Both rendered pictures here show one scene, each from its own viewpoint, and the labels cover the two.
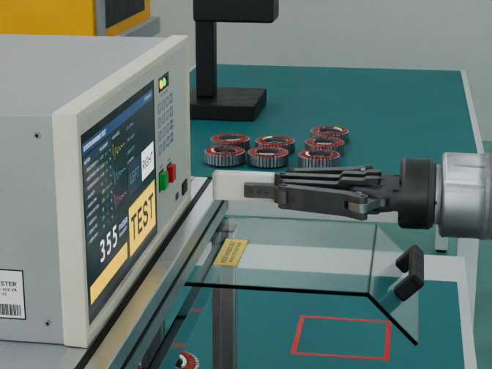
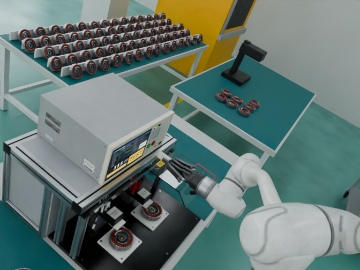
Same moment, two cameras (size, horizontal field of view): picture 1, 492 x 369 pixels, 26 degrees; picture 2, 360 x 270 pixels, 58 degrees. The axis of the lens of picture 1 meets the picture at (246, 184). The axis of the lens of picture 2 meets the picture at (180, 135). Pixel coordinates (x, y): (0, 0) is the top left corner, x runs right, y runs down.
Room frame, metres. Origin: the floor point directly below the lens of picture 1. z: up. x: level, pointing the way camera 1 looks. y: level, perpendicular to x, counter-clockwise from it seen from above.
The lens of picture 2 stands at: (-0.01, -0.23, 2.10)
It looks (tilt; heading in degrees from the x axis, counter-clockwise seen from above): 34 degrees down; 10
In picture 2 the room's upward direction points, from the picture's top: 23 degrees clockwise
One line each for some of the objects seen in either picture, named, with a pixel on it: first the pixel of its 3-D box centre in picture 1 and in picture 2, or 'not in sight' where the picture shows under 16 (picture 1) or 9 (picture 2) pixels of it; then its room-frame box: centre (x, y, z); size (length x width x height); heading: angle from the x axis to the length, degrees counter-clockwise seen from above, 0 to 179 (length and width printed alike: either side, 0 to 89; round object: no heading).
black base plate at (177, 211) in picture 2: not in sight; (133, 227); (1.02, -0.01, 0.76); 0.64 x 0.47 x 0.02; 171
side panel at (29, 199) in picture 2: not in sight; (26, 194); (0.76, 0.42, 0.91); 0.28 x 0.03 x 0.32; 81
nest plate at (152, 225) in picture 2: not in sight; (150, 213); (1.14, -0.04, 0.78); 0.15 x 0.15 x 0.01; 81
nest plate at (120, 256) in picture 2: not in sight; (120, 241); (0.90, 0.00, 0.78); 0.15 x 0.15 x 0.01; 81
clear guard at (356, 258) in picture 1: (284, 273); (172, 171); (1.22, -0.05, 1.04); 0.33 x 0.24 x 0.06; 81
